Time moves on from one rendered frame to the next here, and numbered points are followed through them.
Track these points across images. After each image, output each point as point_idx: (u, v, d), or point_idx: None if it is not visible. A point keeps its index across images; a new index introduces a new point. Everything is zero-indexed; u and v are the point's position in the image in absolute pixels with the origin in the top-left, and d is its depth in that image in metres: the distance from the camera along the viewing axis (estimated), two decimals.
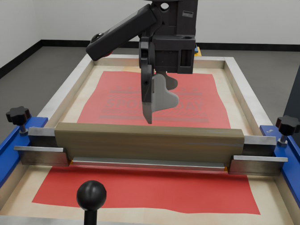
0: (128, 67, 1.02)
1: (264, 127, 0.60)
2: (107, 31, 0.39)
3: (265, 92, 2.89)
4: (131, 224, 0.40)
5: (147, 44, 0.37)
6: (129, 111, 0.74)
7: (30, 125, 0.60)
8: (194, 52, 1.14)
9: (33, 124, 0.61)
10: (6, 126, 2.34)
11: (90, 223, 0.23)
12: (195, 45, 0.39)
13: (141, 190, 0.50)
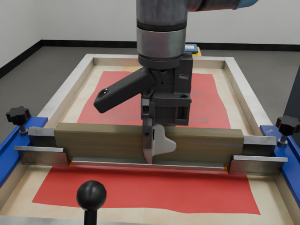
0: (128, 67, 1.02)
1: (264, 127, 0.60)
2: (113, 88, 0.44)
3: (265, 92, 2.89)
4: (131, 224, 0.40)
5: (148, 102, 0.42)
6: (129, 111, 0.74)
7: (30, 125, 0.60)
8: (194, 52, 1.14)
9: (33, 124, 0.61)
10: (6, 126, 2.34)
11: (90, 223, 0.23)
12: (191, 100, 0.44)
13: (141, 190, 0.50)
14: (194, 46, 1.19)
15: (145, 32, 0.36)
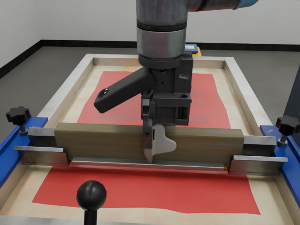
0: (128, 67, 1.02)
1: (264, 127, 0.60)
2: (113, 88, 0.44)
3: (265, 92, 2.89)
4: (131, 224, 0.40)
5: (148, 102, 0.42)
6: (129, 111, 0.74)
7: (30, 125, 0.60)
8: (194, 52, 1.14)
9: (33, 124, 0.61)
10: (6, 126, 2.34)
11: (90, 223, 0.23)
12: (191, 100, 0.44)
13: (141, 190, 0.50)
14: (194, 46, 1.19)
15: (145, 32, 0.36)
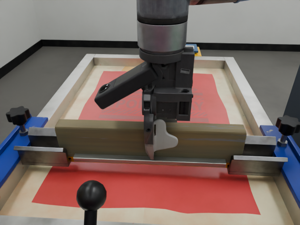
0: (128, 67, 1.02)
1: (264, 127, 0.60)
2: (114, 83, 0.44)
3: (265, 92, 2.89)
4: (131, 224, 0.40)
5: (149, 97, 0.42)
6: (129, 111, 0.74)
7: (30, 125, 0.60)
8: (194, 52, 1.14)
9: (33, 124, 0.61)
10: (6, 126, 2.34)
11: (90, 223, 0.23)
12: (192, 95, 0.43)
13: (141, 190, 0.50)
14: (194, 46, 1.19)
15: (146, 26, 0.36)
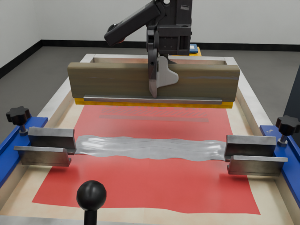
0: None
1: (264, 127, 0.60)
2: (121, 22, 0.49)
3: (265, 92, 2.89)
4: (131, 224, 0.40)
5: (153, 32, 0.47)
6: (129, 111, 0.74)
7: (30, 125, 0.60)
8: (194, 52, 1.14)
9: (33, 124, 0.61)
10: (6, 126, 2.34)
11: (90, 223, 0.23)
12: (191, 32, 0.49)
13: (141, 190, 0.50)
14: (194, 46, 1.19)
15: None
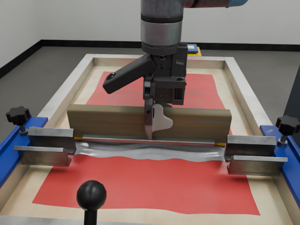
0: None
1: (264, 127, 0.60)
2: (119, 72, 0.52)
3: (265, 92, 2.89)
4: (131, 224, 0.40)
5: (149, 84, 0.50)
6: None
7: (30, 125, 0.60)
8: (194, 52, 1.14)
9: (33, 124, 0.61)
10: (6, 126, 2.34)
11: (90, 223, 0.23)
12: (185, 83, 0.51)
13: (141, 190, 0.50)
14: (194, 46, 1.19)
15: (148, 23, 0.44)
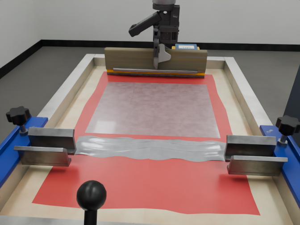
0: None
1: (264, 127, 0.60)
2: (138, 23, 0.85)
3: (265, 92, 2.89)
4: (131, 224, 0.40)
5: (157, 29, 0.83)
6: None
7: (30, 125, 0.60)
8: None
9: (33, 124, 0.61)
10: (6, 126, 2.34)
11: (90, 223, 0.23)
12: (178, 30, 0.85)
13: (141, 190, 0.50)
14: (194, 46, 1.19)
15: None
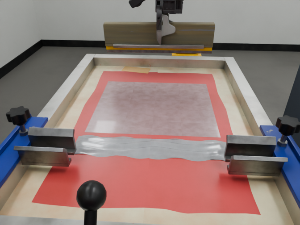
0: (128, 67, 1.02)
1: (264, 127, 0.60)
2: None
3: (265, 92, 2.89)
4: (131, 224, 0.40)
5: None
6: None
7: (30, 125, 0.60)
8: None
9: (33, 124, 0.61)
10: (6, 126, 2.34)
11: (90, 223, 0.23)
12: None
13: (141, 190, 0.50)
14: None
15: None
